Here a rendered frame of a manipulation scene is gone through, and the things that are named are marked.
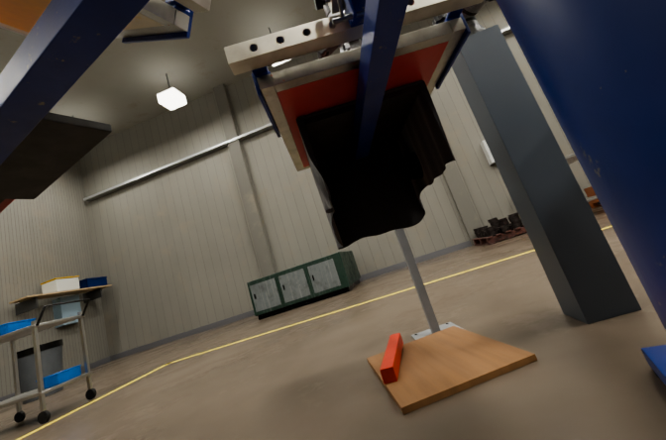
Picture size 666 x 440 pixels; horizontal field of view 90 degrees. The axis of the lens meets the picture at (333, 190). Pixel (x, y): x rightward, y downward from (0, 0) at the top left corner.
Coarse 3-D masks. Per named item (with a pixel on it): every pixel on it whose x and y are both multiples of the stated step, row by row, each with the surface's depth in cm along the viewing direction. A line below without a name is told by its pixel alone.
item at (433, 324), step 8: (400, 232) 172; (400, 240) 171; (408, 248) 170; (408, 256) 169; (408, 264) 168; (416, 272) 167; (416, 280) 166; (416, 288) 166; (424, 288) 165; (424, 296) 164; (424, 304) 164; (424, 312) 165; (432, 312) 163; (432, 320) 162; (432, 328) 161; (440, 328) 167; (416, 336) 167; (424, 336) 163
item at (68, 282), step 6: (66, 276) 724; (72, 276) 736; (48, 282) 705; (54, 282) 702; (60, 282) 709; (66, 282) 720; (72, 282) 733; (78, 282) 745; (42, 288) 707; (48, 288) 703; (54, 288) 699; (60, 288) 704; (66, 288) 716; (72, 288) 728
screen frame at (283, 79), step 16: (416, 32) 90; (432, 32) 90; (448, 32) 90; (400, 48) 90; (416, 48) 92; (448, 48) 97; (304, 64) 89; (320, 64) 89; (336, 64) 89; (352, 64) 90; (272, 80) 88; (288, 80) 88; (304, 80) 90; (432, 80) 115; (272, 96) 92; (272, 112) 101; (288, 128) 115; (288, 144) 128
